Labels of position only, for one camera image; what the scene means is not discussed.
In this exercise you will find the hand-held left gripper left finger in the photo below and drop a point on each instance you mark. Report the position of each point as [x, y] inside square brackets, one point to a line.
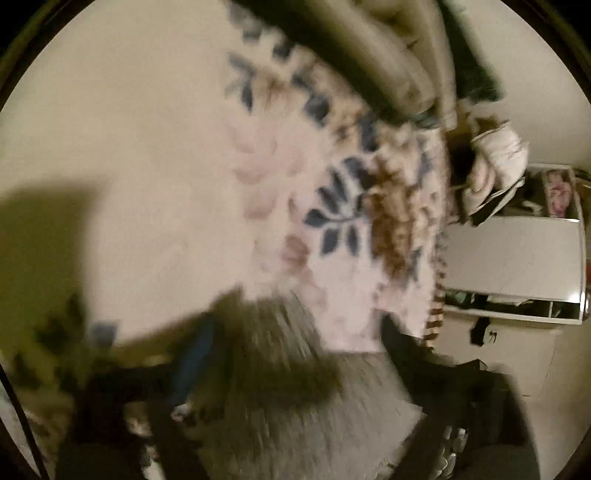
[196, 355]

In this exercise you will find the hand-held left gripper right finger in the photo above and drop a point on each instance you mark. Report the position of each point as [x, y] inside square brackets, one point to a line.
[406, 355]

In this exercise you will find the grey fleece pants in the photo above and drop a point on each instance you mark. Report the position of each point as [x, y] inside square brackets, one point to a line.
[286, 415]

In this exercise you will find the brown checkered sheet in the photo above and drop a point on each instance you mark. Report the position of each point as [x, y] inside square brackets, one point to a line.
[436, 314]

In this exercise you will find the black cloth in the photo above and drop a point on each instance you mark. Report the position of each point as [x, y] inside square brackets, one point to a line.
[480, 330]

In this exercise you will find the white wardrobe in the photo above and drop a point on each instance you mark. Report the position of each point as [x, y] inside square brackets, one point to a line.
[508, 263]

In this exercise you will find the floral blanket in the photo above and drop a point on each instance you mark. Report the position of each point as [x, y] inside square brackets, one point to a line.
[351, 217]

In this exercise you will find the pink garment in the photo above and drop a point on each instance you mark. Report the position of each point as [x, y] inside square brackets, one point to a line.
[480, 182]

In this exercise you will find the pink folded bedding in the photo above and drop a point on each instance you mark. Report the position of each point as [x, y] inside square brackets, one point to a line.
[558, 194]

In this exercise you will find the white puffy jacket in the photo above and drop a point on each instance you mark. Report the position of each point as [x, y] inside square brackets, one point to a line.
[505, 147]

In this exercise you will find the dark green blanket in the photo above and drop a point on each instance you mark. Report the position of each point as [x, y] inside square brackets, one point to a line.
[480, 60]

